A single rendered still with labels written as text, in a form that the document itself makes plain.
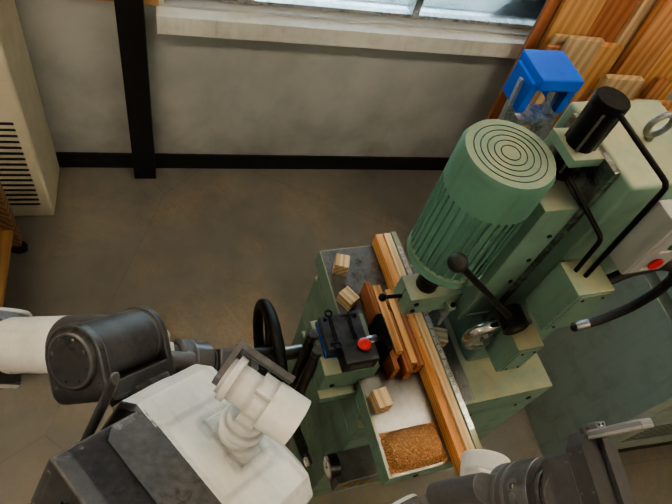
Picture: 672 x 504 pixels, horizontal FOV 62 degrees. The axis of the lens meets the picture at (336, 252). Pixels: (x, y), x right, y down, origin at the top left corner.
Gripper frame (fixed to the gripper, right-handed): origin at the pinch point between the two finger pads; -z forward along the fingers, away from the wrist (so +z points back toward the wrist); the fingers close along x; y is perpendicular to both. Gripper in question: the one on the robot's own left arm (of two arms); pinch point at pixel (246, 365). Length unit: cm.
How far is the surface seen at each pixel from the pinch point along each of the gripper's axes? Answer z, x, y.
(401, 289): -25.5, 25.7, 15.7
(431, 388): -34.7, 24.8, -6.5
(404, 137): -131, -46, 128
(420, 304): -28.4, 28.6, 11.9
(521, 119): -87, 35, 82
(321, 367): -11.9, 11.8, -1.3
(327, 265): -23.7, 3.2, 27.0
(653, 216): -33, 79, 19
